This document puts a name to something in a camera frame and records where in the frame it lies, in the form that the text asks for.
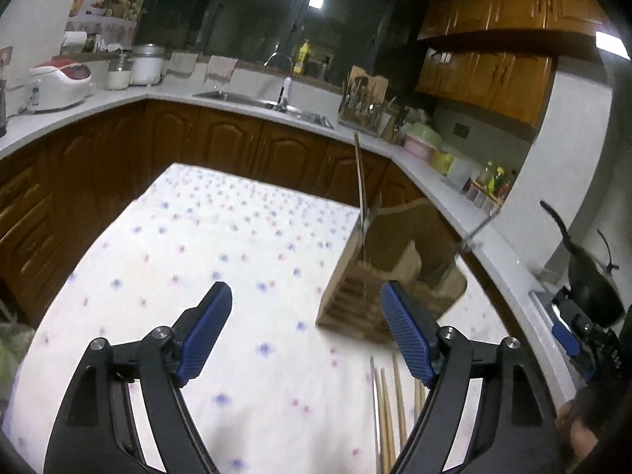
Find curved steel faucet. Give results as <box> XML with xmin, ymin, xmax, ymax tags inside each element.
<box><xmin>263</xmin><ymin>51</ymin><xmax>293</xmax><ymax>73</ymax></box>

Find person's right hand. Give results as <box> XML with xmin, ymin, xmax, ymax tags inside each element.
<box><xmin>555</xmin><ymin>386</ymin><xmax>614</xmax><ymax>461</ymax></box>

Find paper towel roll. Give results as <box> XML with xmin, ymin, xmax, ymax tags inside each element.
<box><xmin>62</xmin><ymin>30</ymin><xmax>89</xmax><ymax>55</ymax></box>

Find white cooking pot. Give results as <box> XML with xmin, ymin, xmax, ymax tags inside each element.
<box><xmin>130</xmin><ymin>44</ymin><xmax>165</xmax><ymax>86</ymax></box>

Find countertop utensil rack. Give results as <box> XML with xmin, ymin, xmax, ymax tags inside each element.
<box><xmin>338</xmin><ymin>64</ymin><xmax>396</xmax><ymax>134</ymax></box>

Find pinkish hanging cloth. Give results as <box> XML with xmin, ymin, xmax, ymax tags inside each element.
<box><xmin>204</xmin><ymin>55</ymin><xmax>238</xmax><ymax>83</ymax></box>

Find white dotted tablecloth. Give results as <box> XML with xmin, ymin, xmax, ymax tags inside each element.
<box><xmin>7</xmin><ymin>161</ymin><xmax>564</xmax><ymax>474</ymax></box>

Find gas stove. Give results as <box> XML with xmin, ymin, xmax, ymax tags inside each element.
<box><xmin>529</xmin><ymin>285</ymin><xmax>566</xmax><ymax>351</ymax></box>

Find dark kitchen window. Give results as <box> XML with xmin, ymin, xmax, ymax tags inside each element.
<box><xmin>133</xmin><ymin>0</ymin><xmax>431</xmax><ymax>96</ymax></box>

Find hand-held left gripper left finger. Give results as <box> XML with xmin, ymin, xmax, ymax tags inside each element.
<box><xmin>43</xmin><ymin>281</ymin><xmax>233</xmax><ymax>474</ymax></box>

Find yellow cup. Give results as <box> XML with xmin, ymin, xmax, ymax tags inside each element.
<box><xmin>430</xmin><ymin>150</ymin><xmax>454</xmax><ymax>175</ymax></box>

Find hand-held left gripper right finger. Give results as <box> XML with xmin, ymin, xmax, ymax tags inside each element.
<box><xmin>380</xmin><ymin>280</ymin><xmax>564</xmax><ymax>474</ymax></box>

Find wooden upper cabinets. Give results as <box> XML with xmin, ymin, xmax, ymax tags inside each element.
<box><xmin>414</xmin><ymin>0</ymin><xmax>609</xmax><ymax>130</ymax></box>

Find glass jar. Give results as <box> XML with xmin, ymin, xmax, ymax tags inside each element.
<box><xmin>107</xmin><ymin>51</ymin><xmax>134</xmax><ymax>92</ymax></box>

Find steel range hood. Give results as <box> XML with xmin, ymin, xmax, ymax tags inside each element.
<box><xmin>595</xmin><ymin>30</ymin><xmax>632</xmax><ymax>63</ymax></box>

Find knife block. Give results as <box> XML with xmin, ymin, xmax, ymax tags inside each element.
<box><xmin>382</xmin><ymin>105</ymin><xmax>411</xmax><ymax>144</ymax></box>

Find carved wooden chopstick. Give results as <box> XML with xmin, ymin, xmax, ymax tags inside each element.
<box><xmin>353</xmin><ymin>132</ymin><xmax>369</xmax><ymax>263</ymax></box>

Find condiment bottles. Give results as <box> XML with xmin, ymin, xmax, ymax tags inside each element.
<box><xmin>476</xmin><ymin>160</ymin><xmax>515</xmax><ymax>199</ymax></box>

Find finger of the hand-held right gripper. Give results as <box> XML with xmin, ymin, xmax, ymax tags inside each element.
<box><xmin>551</xmin><ymin>321</ymin><xmax>582</xmax><ymax>357</ymax></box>

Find black wok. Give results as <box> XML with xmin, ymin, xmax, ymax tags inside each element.
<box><xmin>540</xmin><ymin>199</ymin><xmax>626</xmax><ymax>327</ymax></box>

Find brown lower cabinets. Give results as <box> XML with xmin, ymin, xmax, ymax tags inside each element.
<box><xmin>0</xmin><ymin>98</ymin><xmax>540</xmax><ymax>337</ymax></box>

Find wooden utensil holder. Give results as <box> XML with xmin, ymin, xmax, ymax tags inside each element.
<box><xmin>315</xmin><ymin>197</ymin><xmax>468</xmax><ymax>347</ymax></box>

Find steel kitchen sink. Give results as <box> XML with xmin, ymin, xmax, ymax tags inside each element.
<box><xmin>192</xmin><ymin>89</ymin><xmax>335</xmax><ymax>130</ymax></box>

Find fruit and palm wall poster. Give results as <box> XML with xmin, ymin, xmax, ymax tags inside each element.
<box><xmin>66</xmin><ymin>0</ymin><xmax>159</xmax><ymax>43</ymax></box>

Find beige hanging cloth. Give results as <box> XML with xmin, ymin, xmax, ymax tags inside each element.
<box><xmin>166</xmin><ymin>51</ymin><xmax>199</xmax><ymax>78</ymax></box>

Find white and red rice cooker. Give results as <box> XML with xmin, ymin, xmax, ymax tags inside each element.
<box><xmin>28</xmin><ymin>58</ymin><xmax>95</xmax><ymax>112</ymax></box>

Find yellow bottle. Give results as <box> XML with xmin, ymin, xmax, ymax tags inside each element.
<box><xmin>293</xmin><ymin>39</ymin><xmax>312</xmax><ymax>76</ymax></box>

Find green and pink bowl stack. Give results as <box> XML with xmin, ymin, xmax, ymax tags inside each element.
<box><xmin>402</xmin><ymin>122</ymin><xmax>440</xmax><ymax>162</ymax></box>

